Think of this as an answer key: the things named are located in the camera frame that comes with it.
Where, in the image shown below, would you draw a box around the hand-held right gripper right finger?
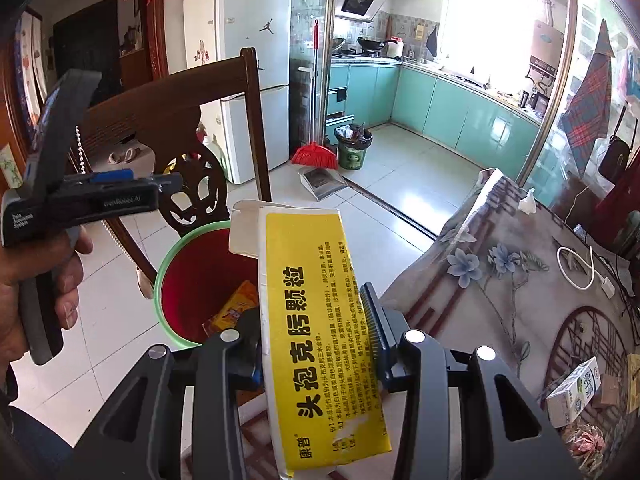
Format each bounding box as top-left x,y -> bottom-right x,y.
359,282 -> 583,480

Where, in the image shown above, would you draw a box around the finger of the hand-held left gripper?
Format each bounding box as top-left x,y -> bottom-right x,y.
92,168 -> 136,184
137,172 -> 184,196

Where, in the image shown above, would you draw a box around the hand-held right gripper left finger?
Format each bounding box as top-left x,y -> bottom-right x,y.
57,307 -> 266,480

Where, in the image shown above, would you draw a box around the yellow juice carton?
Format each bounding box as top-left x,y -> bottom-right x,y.
202,280 -> 261,336

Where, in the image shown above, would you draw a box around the yellow medicine box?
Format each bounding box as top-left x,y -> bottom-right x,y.
229,200 -> 393,480

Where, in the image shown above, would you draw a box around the red bin with green rim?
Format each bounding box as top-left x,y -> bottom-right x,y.
154,220 -> 261,351

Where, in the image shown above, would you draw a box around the white milk carton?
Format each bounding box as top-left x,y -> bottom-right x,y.
545,356 -> 603,428

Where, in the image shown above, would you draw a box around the red beige paper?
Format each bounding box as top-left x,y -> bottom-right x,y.
560,420 -> 611,471

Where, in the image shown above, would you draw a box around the green kitchen trash bin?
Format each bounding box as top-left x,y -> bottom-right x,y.
334,122 -> 373,171

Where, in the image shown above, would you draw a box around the person's left hand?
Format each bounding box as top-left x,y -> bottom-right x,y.
0,226 -> 95,376

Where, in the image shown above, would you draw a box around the carved wooden chair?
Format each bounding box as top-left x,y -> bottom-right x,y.
72,47 -> 273,286

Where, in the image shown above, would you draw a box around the red broom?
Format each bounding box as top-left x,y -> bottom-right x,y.
291,19 -> 341,168

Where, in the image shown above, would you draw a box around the white fridge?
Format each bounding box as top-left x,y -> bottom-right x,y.
182,0 -> 293,186

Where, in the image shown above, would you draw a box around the grey dustpan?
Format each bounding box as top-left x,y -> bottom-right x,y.
298,166 -> 347,203

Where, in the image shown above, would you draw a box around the person's blue clothing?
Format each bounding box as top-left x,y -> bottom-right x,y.
0,400 -> 76,480

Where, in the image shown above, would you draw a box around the brown cardboard box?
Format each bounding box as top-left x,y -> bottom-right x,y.
600,372 -> 626,408

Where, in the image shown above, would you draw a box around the teal base cabinets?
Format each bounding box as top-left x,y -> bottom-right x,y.
327,57 -> 543,171

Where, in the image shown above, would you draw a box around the yellow picture book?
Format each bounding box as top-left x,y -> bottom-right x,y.
625,352 -> 640,413

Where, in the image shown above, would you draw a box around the red cloth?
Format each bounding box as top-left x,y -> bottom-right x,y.
595,160 -> 640,251

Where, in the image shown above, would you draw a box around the black bag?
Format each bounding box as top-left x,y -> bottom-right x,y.
597,135 -> 632,183

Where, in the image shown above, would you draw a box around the plaid cloth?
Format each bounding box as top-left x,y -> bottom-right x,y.
559,19 -> 616,178

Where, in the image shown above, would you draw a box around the gas water heater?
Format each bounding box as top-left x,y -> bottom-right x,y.
530,20 -> 566,73

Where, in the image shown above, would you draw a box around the white charger with cable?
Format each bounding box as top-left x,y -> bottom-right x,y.
556,245 -> 617,298

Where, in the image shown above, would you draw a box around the black cable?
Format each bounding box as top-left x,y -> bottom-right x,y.
572,225 -> 640,321

